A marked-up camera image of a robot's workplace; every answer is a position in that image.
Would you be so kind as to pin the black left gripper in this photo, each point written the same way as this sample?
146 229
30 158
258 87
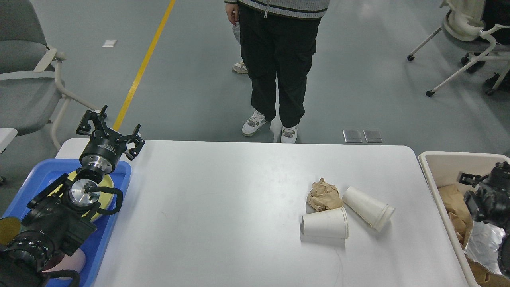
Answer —
101 155

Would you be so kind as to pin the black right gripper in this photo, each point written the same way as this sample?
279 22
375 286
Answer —
475 200

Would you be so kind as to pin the yellow plate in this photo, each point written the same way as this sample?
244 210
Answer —
105 184

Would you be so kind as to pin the aluminium foil tray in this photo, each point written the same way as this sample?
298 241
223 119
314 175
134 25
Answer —
483 244

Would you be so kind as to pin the white paper cup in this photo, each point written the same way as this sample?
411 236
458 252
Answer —
374 212
329 223

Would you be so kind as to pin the pink mug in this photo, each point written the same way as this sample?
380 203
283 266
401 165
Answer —
74 262

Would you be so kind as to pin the white paper cup front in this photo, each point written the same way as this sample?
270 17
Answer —
329 223

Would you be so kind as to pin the small brown paper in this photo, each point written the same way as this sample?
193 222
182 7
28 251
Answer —
324 196

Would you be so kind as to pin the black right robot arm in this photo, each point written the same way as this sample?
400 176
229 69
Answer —
490 204

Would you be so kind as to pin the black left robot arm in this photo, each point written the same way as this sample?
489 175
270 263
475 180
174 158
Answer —
60 216

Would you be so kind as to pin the brown paper in bin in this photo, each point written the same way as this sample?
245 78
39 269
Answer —
458 213

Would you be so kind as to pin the beige plastic bin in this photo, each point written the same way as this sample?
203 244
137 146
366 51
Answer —
442 169

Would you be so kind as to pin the blue plastic tray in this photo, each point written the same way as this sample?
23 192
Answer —
48 171

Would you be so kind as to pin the white office chair left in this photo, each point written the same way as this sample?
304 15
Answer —
32 92

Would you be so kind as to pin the white office chair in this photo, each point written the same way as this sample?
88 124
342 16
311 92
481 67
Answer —
32 92
463 26

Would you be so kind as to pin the small white side table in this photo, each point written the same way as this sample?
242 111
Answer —
6 137

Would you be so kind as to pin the right metal floor plate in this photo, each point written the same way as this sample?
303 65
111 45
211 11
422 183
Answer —
373 136

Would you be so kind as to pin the metal floor plate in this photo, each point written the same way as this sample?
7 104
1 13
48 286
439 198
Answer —
352 136
373 136

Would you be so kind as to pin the left metal floor plate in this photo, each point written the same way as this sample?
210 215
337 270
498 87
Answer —
352 136

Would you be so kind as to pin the white office chair right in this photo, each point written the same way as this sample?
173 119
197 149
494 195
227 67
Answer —
463 26

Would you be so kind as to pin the person in black left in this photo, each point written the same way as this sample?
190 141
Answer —
278 41

